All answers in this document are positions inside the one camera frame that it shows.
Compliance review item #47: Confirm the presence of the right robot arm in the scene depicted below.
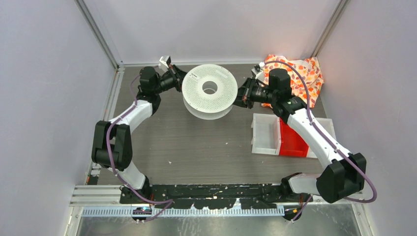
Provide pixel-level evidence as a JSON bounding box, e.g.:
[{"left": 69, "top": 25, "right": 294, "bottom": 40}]
[{"left": 234, "top": 66, "right": 366, "bottom": 203}]

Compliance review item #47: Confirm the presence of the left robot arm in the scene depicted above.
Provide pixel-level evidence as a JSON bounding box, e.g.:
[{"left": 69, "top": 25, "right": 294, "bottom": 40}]
[{"left": 91, "top": 65, "right": 187, "bottom": 204}]

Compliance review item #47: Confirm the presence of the white plastic bin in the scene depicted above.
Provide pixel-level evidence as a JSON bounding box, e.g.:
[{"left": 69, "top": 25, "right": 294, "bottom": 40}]
[{"left": 251, "top": 113, "right": 281, "bottom": 156}]

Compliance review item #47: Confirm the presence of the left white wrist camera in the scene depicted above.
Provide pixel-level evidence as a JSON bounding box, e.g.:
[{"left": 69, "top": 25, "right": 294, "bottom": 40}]
[{"left": 158, "top": 56, "right": 171, "bottom": 71}]

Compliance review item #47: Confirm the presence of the red plastic bin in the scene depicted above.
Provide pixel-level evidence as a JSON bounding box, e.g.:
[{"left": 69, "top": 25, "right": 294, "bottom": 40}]
[{"left": 278, "top": 118, "right": 309, "bottom": 158}]

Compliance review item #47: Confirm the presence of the white bin on right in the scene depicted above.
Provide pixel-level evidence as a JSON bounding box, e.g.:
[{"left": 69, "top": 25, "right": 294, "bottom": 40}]
[{"left": 306, "top": 118, "right": 336, "bottom": 158}]

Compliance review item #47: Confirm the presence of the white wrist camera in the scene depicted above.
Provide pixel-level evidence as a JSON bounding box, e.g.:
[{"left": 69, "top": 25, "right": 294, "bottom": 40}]
[
  {"left": 251, "top": 63, "right": 265, "bottom": 82},
  {"left": 158, "top": 56, "right": 171, "bottom": 71}
]

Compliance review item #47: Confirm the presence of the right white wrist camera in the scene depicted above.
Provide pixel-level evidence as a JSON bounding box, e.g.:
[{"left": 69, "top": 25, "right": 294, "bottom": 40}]
[{"left": 251, "top": 63, "right": 265, "bottom": 82}]

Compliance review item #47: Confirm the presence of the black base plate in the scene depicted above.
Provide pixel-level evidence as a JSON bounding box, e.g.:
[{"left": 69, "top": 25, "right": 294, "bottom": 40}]
[{"left": 138, "top": 183, "right": 309, "bottom": 209}]

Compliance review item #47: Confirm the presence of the orange floral cloth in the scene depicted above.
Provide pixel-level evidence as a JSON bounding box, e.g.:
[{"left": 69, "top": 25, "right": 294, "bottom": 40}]
[{"left": 263, "top": 54, "right": 324, "bottom": 108}]

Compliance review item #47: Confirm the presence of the white plastic spool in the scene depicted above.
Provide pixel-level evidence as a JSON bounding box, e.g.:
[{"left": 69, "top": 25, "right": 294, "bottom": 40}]
[{"left": 181, "top": 64, "right": 238, "bottom": 120}]

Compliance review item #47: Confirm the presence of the white slotted cable duct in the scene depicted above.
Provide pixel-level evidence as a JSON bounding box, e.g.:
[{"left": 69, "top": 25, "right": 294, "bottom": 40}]
[{"left": 81, "top": 206, "right": 285, "bottom": 217}]

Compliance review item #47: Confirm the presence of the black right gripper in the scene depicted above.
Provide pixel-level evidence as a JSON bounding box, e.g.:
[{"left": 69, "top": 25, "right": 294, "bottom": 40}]
[{"left": 223, "top": 76, "right": 276, "bottom": 110}]

